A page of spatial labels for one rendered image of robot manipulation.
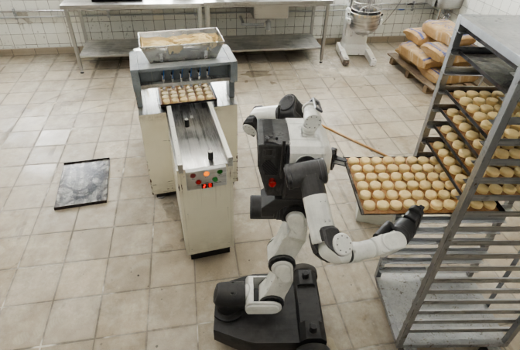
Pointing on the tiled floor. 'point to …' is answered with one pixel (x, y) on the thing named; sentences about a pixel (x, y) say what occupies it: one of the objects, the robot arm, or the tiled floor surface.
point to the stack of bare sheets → (83, 183)
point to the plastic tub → (372, 217)
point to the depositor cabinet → (226, 108)
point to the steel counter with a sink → (266, 8)
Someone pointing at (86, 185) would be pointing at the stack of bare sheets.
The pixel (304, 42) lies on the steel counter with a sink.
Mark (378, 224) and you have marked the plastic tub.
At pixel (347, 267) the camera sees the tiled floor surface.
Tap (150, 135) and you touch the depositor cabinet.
